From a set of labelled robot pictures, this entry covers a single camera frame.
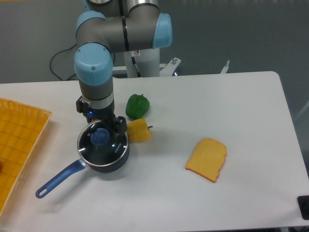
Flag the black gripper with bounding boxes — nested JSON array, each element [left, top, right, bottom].
[[76, 95, 127, 135]]

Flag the glass lid blue knob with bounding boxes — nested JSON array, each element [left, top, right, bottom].
[[77, 120, 129, 173]]

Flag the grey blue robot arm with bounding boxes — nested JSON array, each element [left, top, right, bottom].
[[74, 0, 172, 136]]

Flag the yellow toy pepper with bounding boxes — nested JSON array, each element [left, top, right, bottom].
[[127, 118, 152, 142]]

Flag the green toy pepper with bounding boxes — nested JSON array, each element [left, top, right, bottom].
[[126, 94, 150, 120]]

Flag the dark blue saucepan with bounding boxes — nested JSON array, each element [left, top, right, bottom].
[[35, 120, 131, 199]]

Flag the toy toast slice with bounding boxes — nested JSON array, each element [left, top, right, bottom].
[[185, 138, 227, 183]]

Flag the yellow plastic basket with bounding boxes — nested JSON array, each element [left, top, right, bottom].
[[0, 98, 52, 212]]

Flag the black device at table edge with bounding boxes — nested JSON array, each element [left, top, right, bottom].
[[297, 195, 309, 220]]

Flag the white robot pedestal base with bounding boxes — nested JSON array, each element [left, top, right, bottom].
[[112, 48, 182, 78]]

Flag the black floor cable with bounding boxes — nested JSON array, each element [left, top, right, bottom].
[[50, 44, 79, 81]]

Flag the white metal bracket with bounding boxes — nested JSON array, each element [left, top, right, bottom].
[[220, 60, 230, 74]]

